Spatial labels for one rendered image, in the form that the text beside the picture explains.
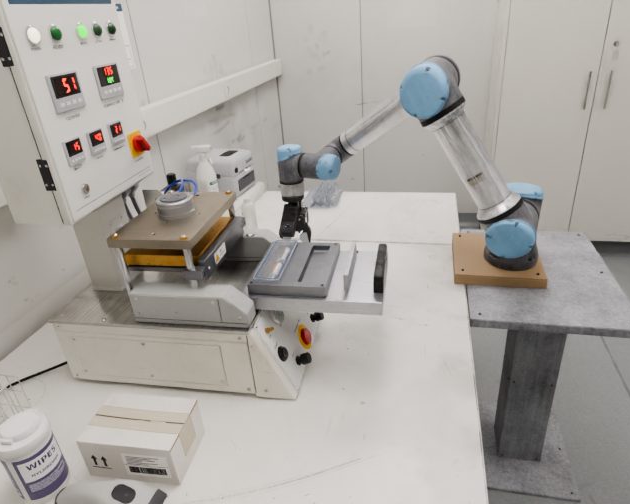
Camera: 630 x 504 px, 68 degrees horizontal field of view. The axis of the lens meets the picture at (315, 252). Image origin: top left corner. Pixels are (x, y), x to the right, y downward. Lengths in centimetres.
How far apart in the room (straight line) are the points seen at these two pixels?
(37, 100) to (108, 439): 60
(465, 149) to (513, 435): 107
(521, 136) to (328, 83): 131
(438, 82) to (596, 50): 195
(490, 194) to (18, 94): 101
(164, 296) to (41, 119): 38
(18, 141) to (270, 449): 73
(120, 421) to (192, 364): 18
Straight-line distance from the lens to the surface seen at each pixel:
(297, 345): 111
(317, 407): 103
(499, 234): 125
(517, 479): 191
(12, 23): 97
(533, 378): 171
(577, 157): 315
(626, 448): 216
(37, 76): 98
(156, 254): 103
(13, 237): 148
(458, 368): 113
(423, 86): 117
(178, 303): 99
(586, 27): 302
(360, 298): 94
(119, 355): 114
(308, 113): 350
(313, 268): 104
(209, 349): 102
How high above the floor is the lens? 148
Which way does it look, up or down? 27 degrees down
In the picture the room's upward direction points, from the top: 5 degrees counter-clockwise
